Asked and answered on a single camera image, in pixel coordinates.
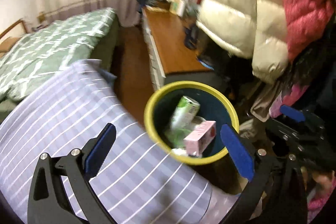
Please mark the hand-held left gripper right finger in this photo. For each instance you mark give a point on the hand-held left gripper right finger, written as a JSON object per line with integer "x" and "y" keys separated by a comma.
{"x": 237, "y": 151}

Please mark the light blue plastic piece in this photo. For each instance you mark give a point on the light blue plastic piece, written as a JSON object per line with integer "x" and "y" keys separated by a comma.
{"x": 207, "y": 62}

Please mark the beige garment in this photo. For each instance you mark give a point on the beige garment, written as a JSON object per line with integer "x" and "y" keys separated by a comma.
{"x": 265, "y": 106}

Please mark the blue table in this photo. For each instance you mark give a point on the blue table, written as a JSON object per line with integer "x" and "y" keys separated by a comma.
{"x": 109, "y": 74}

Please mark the green checked duvet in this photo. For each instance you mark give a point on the green checked duvet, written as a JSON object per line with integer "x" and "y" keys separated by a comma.
{"x": 52, "y": 50}

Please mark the green printed box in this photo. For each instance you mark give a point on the green printed box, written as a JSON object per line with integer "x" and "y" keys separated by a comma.
{"x": 177, "y": 6}

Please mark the wooden bed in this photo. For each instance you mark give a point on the wooden bed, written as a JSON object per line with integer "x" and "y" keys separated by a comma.
{"x": 110, "y": 37}

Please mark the blue bin with yellow rim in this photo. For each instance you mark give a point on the blue bin with yellow rim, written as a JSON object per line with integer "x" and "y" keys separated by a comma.
{"x": 215, "y": 113}

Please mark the brown pillow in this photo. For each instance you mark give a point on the brown pillow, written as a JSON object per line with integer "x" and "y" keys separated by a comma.
{"x": 6, "y": 47}

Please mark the purple checked tablecloth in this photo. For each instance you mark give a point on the purple checked tablecloth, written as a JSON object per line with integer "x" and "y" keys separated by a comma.
{"x": 105, "y": 108}

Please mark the green plastic bag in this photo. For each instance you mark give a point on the green plastic bag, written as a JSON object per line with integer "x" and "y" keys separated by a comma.
{"x": 178, "y": 136}

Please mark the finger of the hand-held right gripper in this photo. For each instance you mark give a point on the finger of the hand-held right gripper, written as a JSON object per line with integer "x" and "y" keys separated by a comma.
{"x": 292, "y": 112}

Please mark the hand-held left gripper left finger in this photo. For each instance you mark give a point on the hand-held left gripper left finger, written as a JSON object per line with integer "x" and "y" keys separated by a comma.
{"x": 101, "y": 150}

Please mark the wooden low cabinet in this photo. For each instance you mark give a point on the wooden low cabinet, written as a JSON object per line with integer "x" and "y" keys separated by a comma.
{"x": 173, "y": 40}

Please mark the green can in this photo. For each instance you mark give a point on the green can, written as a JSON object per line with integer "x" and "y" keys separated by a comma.
{"x": 183, "y": 111}

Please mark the brown tissue box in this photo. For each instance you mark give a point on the brown tissue box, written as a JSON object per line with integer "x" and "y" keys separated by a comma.
{"x": 41, "y": 17}

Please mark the black bag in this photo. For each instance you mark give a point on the black bag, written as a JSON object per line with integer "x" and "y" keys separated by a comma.
{"x": 225, "y": 69}

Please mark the white puffer jacket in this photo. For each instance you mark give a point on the white puffer jacket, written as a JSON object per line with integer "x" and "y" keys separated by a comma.
{"x": 236, "y": 3}

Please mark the pink garment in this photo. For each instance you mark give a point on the pink garment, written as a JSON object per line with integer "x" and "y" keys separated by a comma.
{"x": 319, "y": 205}

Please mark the pink puffer jacket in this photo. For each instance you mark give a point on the pink puffer jacket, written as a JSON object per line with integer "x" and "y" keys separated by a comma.
{"x": 304, "y": 3}

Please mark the pink milk carton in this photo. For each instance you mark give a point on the pink milk carton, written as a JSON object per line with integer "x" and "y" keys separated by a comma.
{"x": 199, "y": 137}

